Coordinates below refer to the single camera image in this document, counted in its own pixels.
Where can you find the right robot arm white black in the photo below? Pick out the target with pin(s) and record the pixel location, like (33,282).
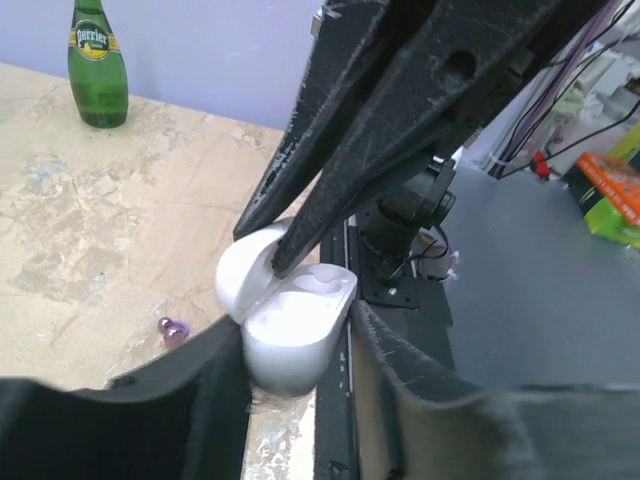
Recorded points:
(405,210)

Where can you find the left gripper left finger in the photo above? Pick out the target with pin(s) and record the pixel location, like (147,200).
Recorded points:
(181,416)

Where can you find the orange green box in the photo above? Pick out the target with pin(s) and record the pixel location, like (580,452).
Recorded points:
(610,204)

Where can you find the purple earbud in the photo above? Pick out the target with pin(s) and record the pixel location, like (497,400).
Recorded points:
(174,332)

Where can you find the white earbud charging case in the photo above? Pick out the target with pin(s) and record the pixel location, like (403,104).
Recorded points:
(289,326)

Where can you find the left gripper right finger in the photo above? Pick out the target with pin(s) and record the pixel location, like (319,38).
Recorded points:
(449,428)

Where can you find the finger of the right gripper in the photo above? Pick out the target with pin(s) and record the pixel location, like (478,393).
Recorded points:
(450,67)
(351,37)

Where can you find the green Perrier bottle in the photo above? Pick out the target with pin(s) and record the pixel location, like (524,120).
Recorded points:
(96,67)

